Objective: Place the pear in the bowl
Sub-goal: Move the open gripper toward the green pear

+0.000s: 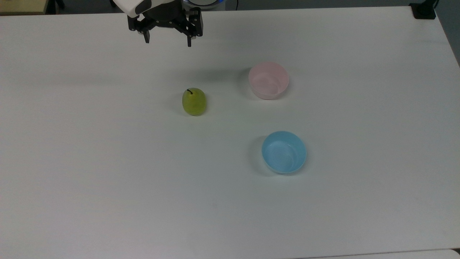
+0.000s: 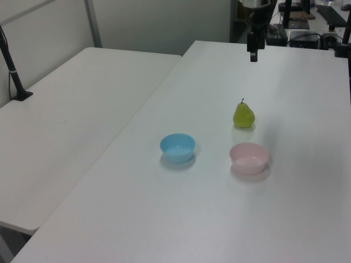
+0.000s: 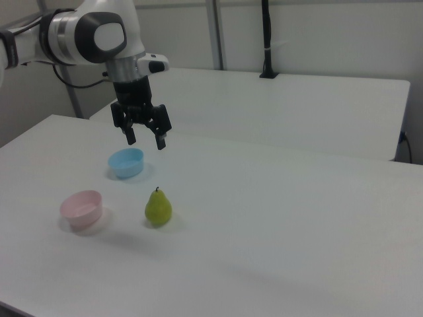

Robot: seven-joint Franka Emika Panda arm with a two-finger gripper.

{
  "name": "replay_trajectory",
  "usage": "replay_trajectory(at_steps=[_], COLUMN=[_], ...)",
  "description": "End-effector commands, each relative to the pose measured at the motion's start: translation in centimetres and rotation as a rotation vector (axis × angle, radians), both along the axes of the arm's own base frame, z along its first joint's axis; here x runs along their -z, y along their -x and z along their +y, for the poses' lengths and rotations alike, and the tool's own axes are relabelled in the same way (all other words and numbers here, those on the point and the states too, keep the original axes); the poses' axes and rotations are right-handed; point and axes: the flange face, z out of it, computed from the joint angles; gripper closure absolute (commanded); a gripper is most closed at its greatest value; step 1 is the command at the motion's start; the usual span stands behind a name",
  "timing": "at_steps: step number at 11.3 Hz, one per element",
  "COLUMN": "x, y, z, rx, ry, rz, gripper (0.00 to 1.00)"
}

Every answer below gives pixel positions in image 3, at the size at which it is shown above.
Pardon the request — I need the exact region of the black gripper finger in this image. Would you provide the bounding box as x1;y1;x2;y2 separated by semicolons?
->
145;104;174;151
110;102;137;146

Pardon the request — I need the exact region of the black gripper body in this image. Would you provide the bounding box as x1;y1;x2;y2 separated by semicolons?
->
110;74;162;125

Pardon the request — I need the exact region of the blue plastic bowl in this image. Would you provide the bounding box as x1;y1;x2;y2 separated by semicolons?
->
108;147;145;180

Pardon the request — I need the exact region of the green pear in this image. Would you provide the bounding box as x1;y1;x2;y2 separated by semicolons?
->
144;186;173;227

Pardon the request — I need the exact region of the pink plastic bowl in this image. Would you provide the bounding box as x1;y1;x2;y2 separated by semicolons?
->
59;190;103;228

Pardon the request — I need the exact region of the white table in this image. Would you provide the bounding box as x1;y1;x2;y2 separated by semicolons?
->
89;67;411;162

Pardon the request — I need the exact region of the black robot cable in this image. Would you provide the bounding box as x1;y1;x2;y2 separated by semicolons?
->
51;62;112;89

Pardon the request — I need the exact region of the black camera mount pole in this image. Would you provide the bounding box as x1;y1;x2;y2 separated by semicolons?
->
258;0;279;79

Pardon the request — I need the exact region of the black power cable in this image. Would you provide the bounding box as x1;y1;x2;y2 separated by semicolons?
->
399;131;414;163

